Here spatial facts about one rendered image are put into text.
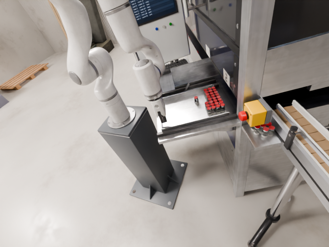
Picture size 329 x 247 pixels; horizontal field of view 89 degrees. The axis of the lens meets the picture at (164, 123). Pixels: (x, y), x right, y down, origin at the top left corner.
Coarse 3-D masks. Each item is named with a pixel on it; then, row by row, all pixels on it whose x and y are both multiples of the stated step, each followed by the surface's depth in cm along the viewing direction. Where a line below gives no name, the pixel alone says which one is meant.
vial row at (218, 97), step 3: (213, 87) 94; (213, 90) 93; (213, 93) 94; (216, 93) 90; (216, 96) 89; (219, 96) 88; (219, 99) 86; (219, 102) 85; (222, 102) 84; (222, 105) 83; (222, 108) 83; (222, 111) 85
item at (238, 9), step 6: (240, 0) 51; (240, 6) 52; (240, 12) 52; (240, 18) 53; (240, 24) 54; (234, 54) 65; (234, 60) 67; (234, 66) 68; (234, 72) 70; (234, 78) 72; (234, 84) 73; (234, 90) 75
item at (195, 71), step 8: (184, 64) 125; (192, 64) 125; (200, 64) 125; (208, 64) 122; (176, 72) 127; (184, 72) 124; (192, 72) 120; (200, 72) 118; (208, 72) 115; (216, 72) 112; (176, 80) 118; (184, 80) 116; (192, 80) 113; (200, 80) 106; (176, 88) 108
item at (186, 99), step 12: (168, 96) 102; (180, 96) 102; (192, 96) 101; (168, 108) 99; (180, 108) 96; (192, 108) 94; (204, 108) 91; (168, 120) 92; (180, 120) 90; (192, 120) 87; (204, 120) 82
